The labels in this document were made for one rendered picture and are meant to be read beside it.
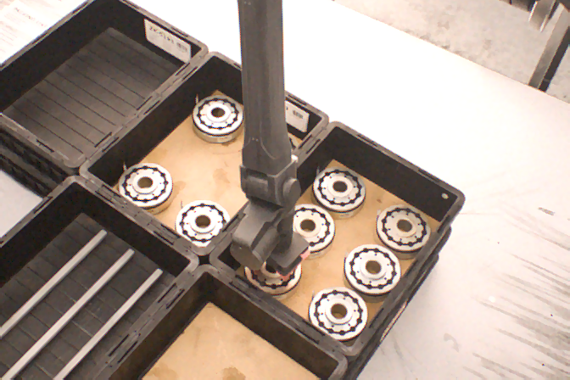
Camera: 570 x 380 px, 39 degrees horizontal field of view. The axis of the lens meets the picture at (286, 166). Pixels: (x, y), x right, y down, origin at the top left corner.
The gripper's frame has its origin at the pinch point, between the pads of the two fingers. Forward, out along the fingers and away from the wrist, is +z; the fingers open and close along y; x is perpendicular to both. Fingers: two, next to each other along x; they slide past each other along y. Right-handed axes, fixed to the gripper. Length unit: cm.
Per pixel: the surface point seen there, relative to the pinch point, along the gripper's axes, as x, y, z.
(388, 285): 11.3, 17.4, 1.2
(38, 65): 1, -67, -1
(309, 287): 2.7, 6.4, 4.1
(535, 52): 174, -20, 90
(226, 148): 15.1, -26.3, 4.2
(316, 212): 14.3, -1.9, 1.3
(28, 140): -15, -48, -6
